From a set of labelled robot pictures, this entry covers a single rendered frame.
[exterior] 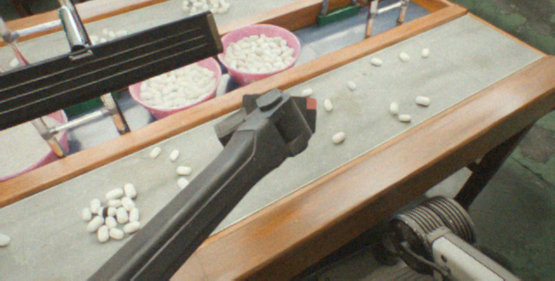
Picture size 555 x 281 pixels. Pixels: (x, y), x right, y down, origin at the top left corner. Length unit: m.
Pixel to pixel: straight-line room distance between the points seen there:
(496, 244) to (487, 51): 0.85
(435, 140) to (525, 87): 0.38
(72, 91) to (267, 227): 0.44
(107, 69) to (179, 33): 0.13
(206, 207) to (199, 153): 0.52
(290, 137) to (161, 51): 0.29
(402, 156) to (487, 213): 1.03
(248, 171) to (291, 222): 0.36
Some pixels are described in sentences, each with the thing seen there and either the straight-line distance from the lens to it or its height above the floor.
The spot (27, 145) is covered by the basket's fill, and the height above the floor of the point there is 0.73.
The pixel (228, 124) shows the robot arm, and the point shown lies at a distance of 0.55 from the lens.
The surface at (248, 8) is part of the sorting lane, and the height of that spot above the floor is 0.74.
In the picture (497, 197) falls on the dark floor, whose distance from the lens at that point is 1.96.
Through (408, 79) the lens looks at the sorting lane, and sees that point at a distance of 1.16.
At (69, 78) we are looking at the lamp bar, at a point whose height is 1.08.
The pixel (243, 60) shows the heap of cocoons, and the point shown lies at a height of 0.73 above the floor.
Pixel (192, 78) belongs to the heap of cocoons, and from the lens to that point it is 1.14.
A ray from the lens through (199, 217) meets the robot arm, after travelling 0.40.
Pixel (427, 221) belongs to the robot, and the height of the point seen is 0.79.
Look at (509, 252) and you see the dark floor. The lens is 1.83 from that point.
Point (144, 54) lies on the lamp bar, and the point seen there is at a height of 1.08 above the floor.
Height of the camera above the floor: 1.45
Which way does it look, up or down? 48 degrees down
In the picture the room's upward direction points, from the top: straight up
